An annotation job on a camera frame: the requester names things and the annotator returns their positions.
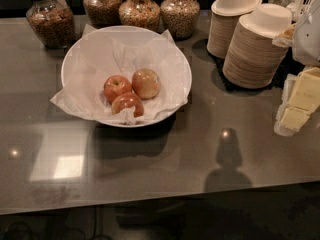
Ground red apple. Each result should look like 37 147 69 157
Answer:
111 92 144 117
104 75 132 104
132 68 161 99

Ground glass cereal jar far left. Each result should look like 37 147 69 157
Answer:
26 0 75 49

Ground white bowl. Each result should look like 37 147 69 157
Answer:
60 25 193 129

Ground paper bowl stack rear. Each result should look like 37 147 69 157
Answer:
207 0 262 59

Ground white paper liner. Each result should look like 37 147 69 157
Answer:
49 23 190 126

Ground paper bowl stack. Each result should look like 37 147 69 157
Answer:
222 3 292 89
207 0 262 59

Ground red apple front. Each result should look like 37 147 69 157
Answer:
111 92 144 117

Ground paper bowl stack front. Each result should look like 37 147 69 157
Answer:
222 3 292 89

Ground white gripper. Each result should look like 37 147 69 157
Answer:
272 4 320 136

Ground glass cereal jar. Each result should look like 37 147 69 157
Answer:
83 0 122 28
160 0 200 40
119 0 160 32
26 0 75 49

